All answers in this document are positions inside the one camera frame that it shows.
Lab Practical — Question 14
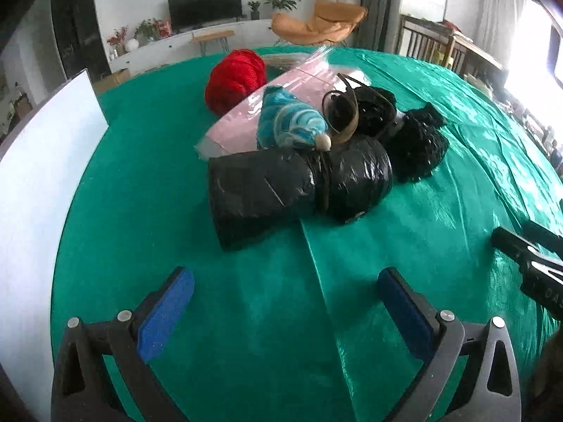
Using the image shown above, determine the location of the black television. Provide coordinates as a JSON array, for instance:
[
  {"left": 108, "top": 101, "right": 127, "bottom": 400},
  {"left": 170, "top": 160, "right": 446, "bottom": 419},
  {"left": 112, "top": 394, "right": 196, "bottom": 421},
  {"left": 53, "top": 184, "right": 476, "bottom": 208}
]
[{"left": 168, "top": 0, "right": 243, "bottom": 32}]

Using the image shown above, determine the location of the grey curtain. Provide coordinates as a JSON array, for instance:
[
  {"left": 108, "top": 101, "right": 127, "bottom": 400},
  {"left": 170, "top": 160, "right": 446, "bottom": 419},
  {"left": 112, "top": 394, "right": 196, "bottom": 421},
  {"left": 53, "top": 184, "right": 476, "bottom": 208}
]
[{"left": 361, "top": 0, "right": 403, "bottom": 51}]

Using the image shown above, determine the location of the red yarn ball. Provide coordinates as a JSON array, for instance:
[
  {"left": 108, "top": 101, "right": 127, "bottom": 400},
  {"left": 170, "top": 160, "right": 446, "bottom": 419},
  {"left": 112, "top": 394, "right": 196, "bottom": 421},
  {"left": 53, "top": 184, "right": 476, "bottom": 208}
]
[{"left": 205, "top": 50, "right": 267, "bottom": 116}]

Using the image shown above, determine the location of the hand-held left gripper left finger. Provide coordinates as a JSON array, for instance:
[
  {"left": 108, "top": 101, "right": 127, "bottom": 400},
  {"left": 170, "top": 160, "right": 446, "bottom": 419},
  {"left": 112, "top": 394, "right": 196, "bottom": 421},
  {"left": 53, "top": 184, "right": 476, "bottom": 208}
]
[{"left": 52, "top": 266, "right": 195, "bottom": 422}]

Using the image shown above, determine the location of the wooden railed crib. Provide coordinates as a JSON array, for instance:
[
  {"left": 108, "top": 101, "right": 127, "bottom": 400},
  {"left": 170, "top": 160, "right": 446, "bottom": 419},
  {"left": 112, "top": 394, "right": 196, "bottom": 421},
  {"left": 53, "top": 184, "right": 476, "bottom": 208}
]
[{"left": 396, "top": 14, "right": 504, "bottom": 80}]

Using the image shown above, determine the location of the orange lounge chair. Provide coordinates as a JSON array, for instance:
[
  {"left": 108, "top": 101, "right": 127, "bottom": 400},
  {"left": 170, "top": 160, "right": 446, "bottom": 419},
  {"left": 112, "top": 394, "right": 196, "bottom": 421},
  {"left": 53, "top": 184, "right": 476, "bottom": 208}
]
[{"left": 270, "top": 0, "right": 368, "bottom": 47}]

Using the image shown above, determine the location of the white television cabinet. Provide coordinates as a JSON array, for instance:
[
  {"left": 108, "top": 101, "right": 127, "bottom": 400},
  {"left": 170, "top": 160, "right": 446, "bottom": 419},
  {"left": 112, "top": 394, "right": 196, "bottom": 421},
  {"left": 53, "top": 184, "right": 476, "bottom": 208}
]
[{"left": 108, "top": 18, "right": 282, "bottom": 73}]

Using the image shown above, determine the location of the black plastic bag roll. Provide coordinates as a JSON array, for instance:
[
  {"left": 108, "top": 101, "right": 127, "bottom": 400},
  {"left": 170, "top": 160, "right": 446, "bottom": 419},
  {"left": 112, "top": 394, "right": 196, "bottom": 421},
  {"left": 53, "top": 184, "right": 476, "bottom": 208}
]
[{"left": 208, "top": 135, "right": 393, "bottom": 251}]

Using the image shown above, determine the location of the green leafy plant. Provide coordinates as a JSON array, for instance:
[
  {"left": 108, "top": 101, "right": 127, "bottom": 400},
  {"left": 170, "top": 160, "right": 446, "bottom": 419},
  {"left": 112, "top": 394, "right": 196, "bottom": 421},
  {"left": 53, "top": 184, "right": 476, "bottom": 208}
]
[{"left": 134, "top": 18, "right": 160, "bottom": 45}]

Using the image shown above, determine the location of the pink plastic bag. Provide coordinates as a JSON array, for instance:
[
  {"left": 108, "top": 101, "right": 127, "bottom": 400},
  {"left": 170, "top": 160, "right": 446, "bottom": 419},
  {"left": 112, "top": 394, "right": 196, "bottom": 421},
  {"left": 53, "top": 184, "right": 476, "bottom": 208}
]
[{"left": 196, "top": 46, "right": 366, "bottom": 161}]

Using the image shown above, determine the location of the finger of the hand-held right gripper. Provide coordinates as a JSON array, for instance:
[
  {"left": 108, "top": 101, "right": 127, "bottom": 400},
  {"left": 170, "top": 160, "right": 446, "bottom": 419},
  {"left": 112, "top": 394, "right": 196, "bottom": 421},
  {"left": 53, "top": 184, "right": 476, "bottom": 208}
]
[
  {"left": 491, "top": 227, "right": 563, "bottom": 273},
  {"left": 521, "top": 221, "right": 563, "bottom": 249}
]

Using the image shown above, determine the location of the green tablecloth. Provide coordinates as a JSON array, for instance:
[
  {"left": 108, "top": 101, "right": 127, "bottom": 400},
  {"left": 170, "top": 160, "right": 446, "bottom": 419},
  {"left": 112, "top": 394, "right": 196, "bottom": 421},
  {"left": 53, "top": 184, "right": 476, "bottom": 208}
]
[{"left": 50, "top": 46, "right": 563, "bottom": 422}]

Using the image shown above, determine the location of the tall black cabinet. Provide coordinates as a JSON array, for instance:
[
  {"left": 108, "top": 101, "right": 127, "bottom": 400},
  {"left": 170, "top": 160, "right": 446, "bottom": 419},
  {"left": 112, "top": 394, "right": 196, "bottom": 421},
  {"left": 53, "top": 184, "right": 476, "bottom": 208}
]
[{"left": 50, "top": 0, "right": 112, "bottom": 81}]

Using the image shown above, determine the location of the red flower bouquet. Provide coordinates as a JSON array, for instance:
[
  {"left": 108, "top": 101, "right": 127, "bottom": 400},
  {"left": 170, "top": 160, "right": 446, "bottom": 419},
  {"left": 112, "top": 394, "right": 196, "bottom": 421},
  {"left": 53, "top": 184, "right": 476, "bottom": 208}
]
[{"left": 107, "top": 25, "right": 129, "bottom": 57}]

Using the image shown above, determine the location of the teal yarn doll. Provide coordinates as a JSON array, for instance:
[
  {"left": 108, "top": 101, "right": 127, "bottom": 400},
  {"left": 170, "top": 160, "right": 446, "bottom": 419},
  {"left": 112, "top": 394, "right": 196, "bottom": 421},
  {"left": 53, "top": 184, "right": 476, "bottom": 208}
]
[{"left": 256, "top": 87, "right": 331, "bottom": 150}]

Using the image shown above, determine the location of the black lace cloth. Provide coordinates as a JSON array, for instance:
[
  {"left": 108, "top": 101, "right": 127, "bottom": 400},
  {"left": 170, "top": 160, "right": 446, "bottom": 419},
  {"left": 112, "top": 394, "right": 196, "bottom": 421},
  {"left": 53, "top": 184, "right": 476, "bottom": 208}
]
[{"left": 380, "top": 102, "right": 450, "bottom": 184}]

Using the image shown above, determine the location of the white sheer curtain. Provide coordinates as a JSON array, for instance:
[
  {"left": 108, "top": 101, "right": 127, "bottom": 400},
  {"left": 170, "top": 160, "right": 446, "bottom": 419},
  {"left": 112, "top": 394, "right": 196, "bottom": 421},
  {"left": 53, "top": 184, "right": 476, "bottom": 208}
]
[{"left": 477, "top": 0, "right": 531, "bottom": 69}]

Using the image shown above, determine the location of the silver foil packet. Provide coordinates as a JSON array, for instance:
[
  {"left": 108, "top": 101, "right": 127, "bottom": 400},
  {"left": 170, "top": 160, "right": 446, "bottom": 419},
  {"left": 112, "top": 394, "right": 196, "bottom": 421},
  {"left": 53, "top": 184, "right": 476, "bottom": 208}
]
[{"left": 266, "top": 52, "right": 309, "bottom": 71}]

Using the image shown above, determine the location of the large potted plant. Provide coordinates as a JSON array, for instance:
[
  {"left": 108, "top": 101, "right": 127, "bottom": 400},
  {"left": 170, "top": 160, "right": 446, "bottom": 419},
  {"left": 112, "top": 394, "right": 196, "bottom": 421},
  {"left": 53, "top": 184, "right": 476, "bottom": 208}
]
[{"left": 264, "top": 0, "right": 302, "bottom": 13}]

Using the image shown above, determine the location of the white storage box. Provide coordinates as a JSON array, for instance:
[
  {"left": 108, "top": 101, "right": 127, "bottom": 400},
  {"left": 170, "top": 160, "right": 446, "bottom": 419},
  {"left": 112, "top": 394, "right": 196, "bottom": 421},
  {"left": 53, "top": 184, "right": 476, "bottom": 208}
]
[{"left": 0, "top": 69, "right": 109, "bottom": 422}]

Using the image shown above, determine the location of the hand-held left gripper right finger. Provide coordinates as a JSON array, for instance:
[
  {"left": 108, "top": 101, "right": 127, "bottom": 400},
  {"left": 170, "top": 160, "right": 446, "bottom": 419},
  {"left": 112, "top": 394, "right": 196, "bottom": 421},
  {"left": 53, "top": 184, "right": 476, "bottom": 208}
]
[{"left": 377, "top": 267, "right": 522, "bottom": 422}]

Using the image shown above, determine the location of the wooden bench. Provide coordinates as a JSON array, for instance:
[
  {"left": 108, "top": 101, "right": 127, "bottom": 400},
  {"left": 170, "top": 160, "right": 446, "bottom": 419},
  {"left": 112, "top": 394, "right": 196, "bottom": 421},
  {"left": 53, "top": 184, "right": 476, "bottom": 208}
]
[{"left": 191, "top": 30, "right": 235, "bottom": 57}]

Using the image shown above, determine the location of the brown strap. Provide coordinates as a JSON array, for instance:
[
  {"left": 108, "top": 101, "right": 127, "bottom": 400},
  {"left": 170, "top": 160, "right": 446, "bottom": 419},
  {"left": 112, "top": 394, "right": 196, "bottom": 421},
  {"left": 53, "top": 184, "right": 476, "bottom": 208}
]
[{"left": 322, "top": 74, "right": 362, "bottom": 145}]

